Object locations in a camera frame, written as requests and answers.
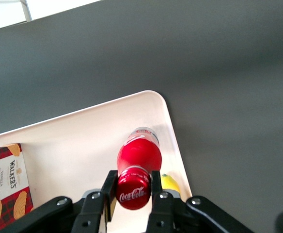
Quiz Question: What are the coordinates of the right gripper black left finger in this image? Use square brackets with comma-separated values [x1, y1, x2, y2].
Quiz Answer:
[71, 169, 119, 233]

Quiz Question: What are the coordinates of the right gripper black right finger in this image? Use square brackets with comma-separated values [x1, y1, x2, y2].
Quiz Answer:
[146, 170, 189, 233]

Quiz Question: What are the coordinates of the red coke bottle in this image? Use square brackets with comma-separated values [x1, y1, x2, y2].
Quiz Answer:
[114, 126, 163, 211]

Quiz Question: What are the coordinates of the beige plastic tray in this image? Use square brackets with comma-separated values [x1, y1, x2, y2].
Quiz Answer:
[0, 90, 193, 233]

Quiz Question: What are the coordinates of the red tartan shortbread box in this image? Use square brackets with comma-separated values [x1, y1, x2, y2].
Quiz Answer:
[0, 143, 35, 233]

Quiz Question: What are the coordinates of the grey metal pole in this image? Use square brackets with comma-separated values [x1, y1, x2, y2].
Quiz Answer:
[20, 0, 33, 22]

